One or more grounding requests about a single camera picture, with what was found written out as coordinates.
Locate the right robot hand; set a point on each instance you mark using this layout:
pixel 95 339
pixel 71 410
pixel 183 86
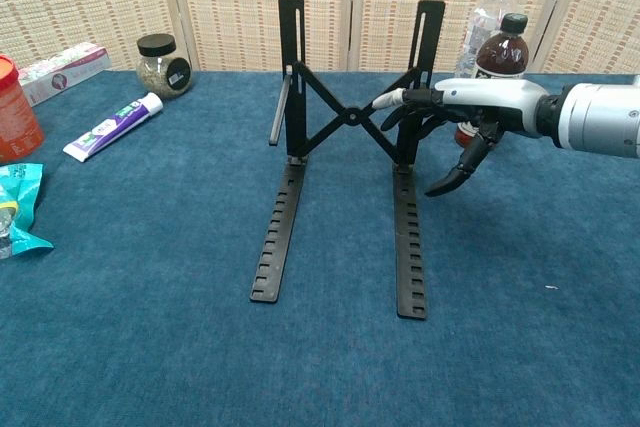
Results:
pixel 490 97

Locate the black folding laptop stand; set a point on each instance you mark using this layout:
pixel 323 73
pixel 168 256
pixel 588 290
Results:
pixel 411 247

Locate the dark tea bottle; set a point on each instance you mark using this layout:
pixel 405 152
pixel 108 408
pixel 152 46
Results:
pixel 502 54

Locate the clear plastic water bottle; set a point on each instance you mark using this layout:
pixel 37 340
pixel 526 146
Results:
pixel 492 2

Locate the bamboo folding screen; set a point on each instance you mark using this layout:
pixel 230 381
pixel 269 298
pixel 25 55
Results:
pixel 235 7

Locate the glass jar black lid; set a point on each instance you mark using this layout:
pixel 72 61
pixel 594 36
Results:
pixel 157 74

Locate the purple white toothpaste tube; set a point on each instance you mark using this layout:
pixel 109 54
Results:
pixel 110 129

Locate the blue table mat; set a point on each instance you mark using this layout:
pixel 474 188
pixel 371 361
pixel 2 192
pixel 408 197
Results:
pixel 150 322

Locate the floral toothpaste carton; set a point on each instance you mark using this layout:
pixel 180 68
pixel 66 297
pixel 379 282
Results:
pixel 65 72

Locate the red orange-lidded canister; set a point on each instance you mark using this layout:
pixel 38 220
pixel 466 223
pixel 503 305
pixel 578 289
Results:
pixel 15 117

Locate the teal snack bag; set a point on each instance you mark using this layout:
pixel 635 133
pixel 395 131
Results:
pixel 20 197

